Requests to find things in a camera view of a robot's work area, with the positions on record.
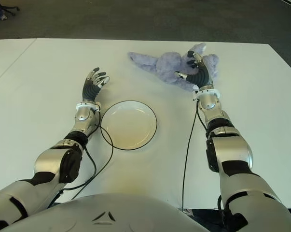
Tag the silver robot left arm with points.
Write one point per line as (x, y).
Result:
(48, 162)

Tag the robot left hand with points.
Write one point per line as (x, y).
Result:
(89, 90)

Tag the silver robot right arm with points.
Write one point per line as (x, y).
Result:
(234, 149)

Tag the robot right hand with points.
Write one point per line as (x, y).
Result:
(200, 77)

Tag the black office chair base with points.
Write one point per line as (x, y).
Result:
(11, 8)

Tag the silver robot torso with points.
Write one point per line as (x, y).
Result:
(106, 212)

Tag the purple plush bunny doll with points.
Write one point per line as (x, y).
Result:
(164, 65)

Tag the white plate black rim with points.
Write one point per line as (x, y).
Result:
(129, 125)

